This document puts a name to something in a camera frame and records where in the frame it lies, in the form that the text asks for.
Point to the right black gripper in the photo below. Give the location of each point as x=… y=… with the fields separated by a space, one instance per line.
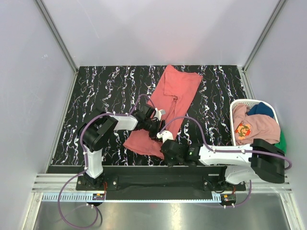
x=170 y=163

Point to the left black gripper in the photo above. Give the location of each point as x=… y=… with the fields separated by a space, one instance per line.
x=153 y=135

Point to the red t-shirt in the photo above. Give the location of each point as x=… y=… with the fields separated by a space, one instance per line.
x=174 y=93

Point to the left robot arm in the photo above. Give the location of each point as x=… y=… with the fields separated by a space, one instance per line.
x=95 y=132

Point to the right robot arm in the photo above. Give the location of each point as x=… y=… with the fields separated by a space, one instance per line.
x=258 y=160

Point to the pink printed t-shirt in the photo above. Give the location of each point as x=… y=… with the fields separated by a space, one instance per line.
x=250 y=127

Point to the white laundry basket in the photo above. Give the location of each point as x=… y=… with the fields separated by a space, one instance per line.
x=250 y=103

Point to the blue t-shirt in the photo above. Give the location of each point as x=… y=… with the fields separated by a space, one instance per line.
x=261 y=109

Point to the green t-shirt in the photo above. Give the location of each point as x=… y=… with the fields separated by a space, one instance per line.
x=282 y=143

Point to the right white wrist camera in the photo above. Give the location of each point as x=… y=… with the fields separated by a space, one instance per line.
x=164 y=136

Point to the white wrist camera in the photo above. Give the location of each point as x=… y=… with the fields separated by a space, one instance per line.
x=158 y=114
x=164 y=136

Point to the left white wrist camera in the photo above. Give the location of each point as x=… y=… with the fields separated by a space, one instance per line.
x=158 y=114

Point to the aluminium frame rail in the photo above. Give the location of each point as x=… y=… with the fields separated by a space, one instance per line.
x=63 y=187

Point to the left aluminium corner post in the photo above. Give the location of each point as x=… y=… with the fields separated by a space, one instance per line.
x=52 y=27

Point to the aluminium corner post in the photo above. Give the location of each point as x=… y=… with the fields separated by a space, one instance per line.
x=52 y=27
x=264 y=33

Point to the right aluminium corner post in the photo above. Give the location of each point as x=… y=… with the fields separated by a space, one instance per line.
x=264 y=33

